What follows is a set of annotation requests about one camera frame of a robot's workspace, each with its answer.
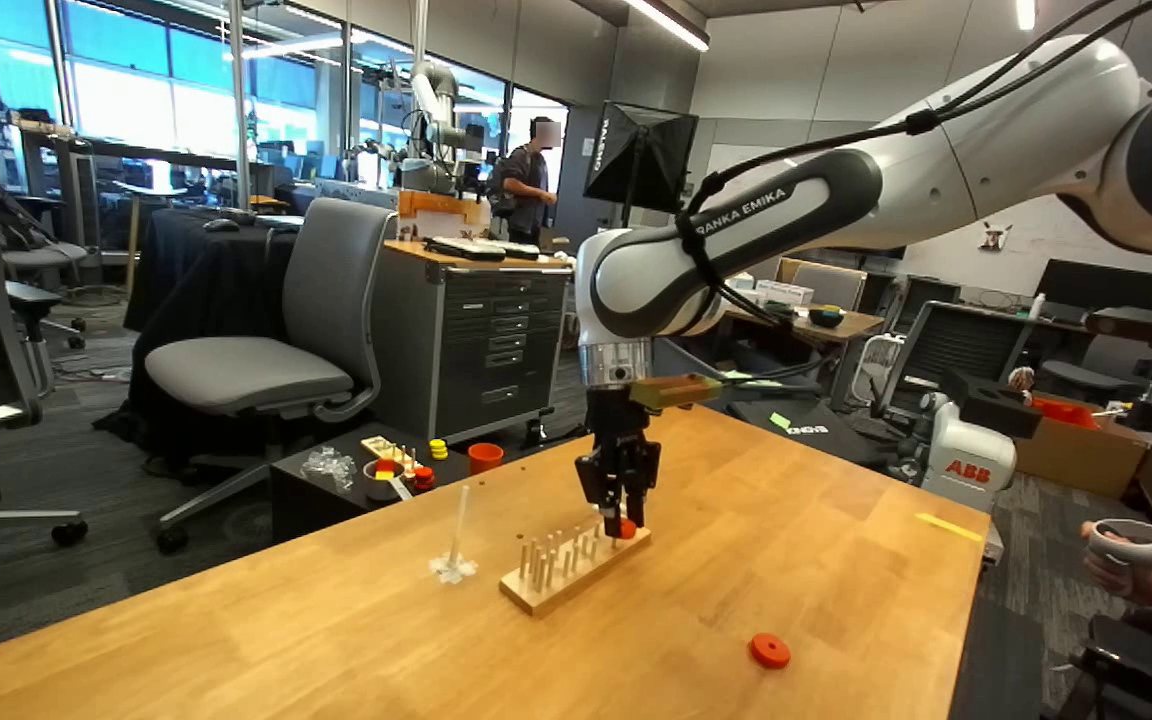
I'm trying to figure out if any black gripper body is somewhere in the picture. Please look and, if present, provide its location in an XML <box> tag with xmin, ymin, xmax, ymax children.
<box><xmin>571</xmin><ymin>381</ymin><xmax>669</xmax><ymax>510</ymax></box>

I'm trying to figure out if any white VR controller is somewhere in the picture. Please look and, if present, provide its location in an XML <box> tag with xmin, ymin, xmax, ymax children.
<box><xmin>1076</xmin><ymin>518</ymin><xmax>1152</xmax><ymax>602</ymax></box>

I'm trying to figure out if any white robot base unit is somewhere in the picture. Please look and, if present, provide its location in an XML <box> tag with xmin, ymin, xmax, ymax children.
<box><xmin>917</xmin><ymin>387</ymin><xmax>1016</xmax><ymax>521</ymax></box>

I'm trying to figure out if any wooden stand with clear pegs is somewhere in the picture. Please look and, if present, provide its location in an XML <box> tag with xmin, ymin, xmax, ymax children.
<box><xmin>497</xmin><ymin>512</ymin><xmax>656</xmax><ymax>621</ymax></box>

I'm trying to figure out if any clear single peg stand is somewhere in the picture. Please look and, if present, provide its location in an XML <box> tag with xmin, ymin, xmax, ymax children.
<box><xmin>429</xmin><ymin>477</ymin><xmax>484</xmax><ymax>593</ymax></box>

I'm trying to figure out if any small orange cup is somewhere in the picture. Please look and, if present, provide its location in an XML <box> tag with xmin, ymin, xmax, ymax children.
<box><xmin>463</xmin><ymin>441</ymin><xmax>514</xmax><ymax>477</ymax></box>

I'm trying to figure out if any grey metal cabinet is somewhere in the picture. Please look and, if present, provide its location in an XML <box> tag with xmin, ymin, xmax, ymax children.
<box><xmin>373</xmin><ymin>235</ymin><xmax>579</xmax><ymax>454</ymax></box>

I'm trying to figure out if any snack bag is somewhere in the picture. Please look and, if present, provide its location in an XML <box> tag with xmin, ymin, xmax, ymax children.
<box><xmin>361</xmin><ymin>433</ymin><xmax>429</xmax><ymax>471</ymax></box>

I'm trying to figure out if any low black table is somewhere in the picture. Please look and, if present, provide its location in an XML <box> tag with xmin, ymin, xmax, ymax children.
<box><xmin>268</xmin><ymin>426</ymin><xmax>528</xmax><ymax>540</ymax></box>

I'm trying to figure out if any clear plastic wrap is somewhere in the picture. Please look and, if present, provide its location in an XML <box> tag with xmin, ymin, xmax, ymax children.
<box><xmin>295</xmin><ymin>445</ymin><xmax>361</xmax><ymax>492</ymax></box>

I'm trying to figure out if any person in dark shirt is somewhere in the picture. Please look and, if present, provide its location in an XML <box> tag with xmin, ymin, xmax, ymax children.
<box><xmin>489</xmin><ymin>111</ymin><xmax>565</xmax><ymax>248</ymax></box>

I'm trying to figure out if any black softbox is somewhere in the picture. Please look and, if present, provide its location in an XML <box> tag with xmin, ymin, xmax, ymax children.
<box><xmin>586</xmin><ymin>111</ymin><xmax>706</xmax><ymax>221</ymax></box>

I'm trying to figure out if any pale tape piece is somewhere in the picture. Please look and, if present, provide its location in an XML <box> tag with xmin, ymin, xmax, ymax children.
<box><xmin>911</xmin><ymin>510</ymin><xmax>988</xmax><ymax>549</ymax></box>

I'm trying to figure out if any black desk monitor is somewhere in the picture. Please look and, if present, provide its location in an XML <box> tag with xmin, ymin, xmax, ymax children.
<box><xmin>893</xmin><ymin>297</ymin><xmax>1038</xmax><ymax>407</ymax></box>

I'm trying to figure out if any grey cushioned office chair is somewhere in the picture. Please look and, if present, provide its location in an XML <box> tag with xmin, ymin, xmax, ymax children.
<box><xmin>142</xmin><ymin>196</ymin><xmax>402</xmax><ymax>554</ymax></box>

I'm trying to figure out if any cardboard box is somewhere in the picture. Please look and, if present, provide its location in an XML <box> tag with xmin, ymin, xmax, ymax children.
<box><xmin>1012</xmin><ymin>412</ymin><xmax>1152</xmax><ymax>505</ymax></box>

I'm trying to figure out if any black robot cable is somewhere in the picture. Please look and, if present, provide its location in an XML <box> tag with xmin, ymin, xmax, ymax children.
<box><xmin>673</xmin><ymin>0</ymin><xmax>1152</xmax><ymax>329</ymax></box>

